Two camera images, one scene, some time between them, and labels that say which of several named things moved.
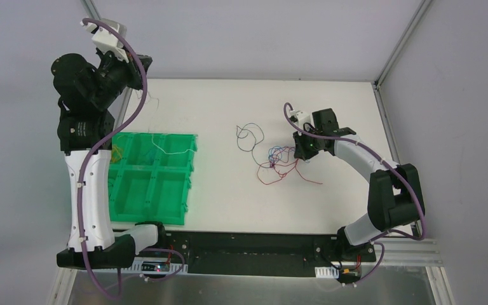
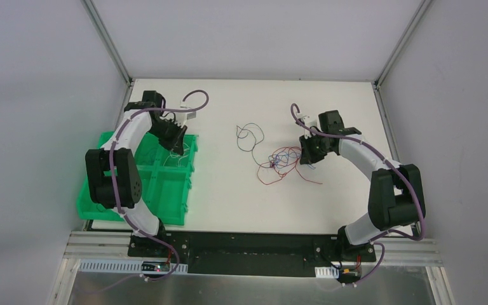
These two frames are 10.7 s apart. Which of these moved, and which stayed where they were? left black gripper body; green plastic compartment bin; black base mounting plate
Moved: left black gripper body
Stayed: black base mounting plate; green plastic compartment bin
